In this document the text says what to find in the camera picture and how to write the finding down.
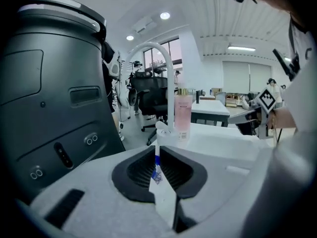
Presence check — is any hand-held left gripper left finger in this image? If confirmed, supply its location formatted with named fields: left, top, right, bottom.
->
left=29, top=145, right=174, bottom=238

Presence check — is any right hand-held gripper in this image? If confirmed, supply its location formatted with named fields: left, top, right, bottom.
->
left=228, top=88, right=277, bottom=139

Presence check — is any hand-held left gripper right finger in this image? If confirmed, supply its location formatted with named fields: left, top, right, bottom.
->
left=159, top=145, right=260, bottom=238

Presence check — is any person's right forearm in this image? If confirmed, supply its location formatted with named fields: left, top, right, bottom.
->
left=269, top=106, right=298, bottom=129

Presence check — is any pink bottle with gold cap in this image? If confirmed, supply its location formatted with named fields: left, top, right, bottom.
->
left=173, top=88, right=192, bottom=143

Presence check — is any white roller blind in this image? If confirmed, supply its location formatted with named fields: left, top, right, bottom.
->
left=222, top=60, right=272, bottom=97

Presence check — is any white sink counter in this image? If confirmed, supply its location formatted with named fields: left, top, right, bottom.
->
left=187, top=122, right=272, bottom=162

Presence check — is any person's white shirt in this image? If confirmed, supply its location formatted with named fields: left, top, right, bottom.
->
left=247, top=16, right=317, bottom=238

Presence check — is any long ceiling light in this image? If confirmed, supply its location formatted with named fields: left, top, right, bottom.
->
left=227, top=45, right=257, bottom=53

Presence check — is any small black faucet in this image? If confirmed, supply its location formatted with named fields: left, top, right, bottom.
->
left=196, top=89, right=207, bottom=104

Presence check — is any white curved faucet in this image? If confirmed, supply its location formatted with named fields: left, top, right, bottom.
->
left=122, top=41, right=190, bottom=147

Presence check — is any large dark grey machine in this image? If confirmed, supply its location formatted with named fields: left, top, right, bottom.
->
left=0, top=0, right=126, bottom=206

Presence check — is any black mesh office chair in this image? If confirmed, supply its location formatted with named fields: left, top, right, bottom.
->
left=129, top=70, right=175, bottom=146

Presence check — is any ceiling air vent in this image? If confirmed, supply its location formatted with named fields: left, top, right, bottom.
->
left=132, top=15, right=157, bottom=35

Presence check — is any white table with dark frame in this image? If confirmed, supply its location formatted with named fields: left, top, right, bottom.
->
left=190, top=99, right=231, bottom=128

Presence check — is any window with dark frame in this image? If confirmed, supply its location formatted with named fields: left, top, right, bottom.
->
left=143, top=37, right=183, bottom=72

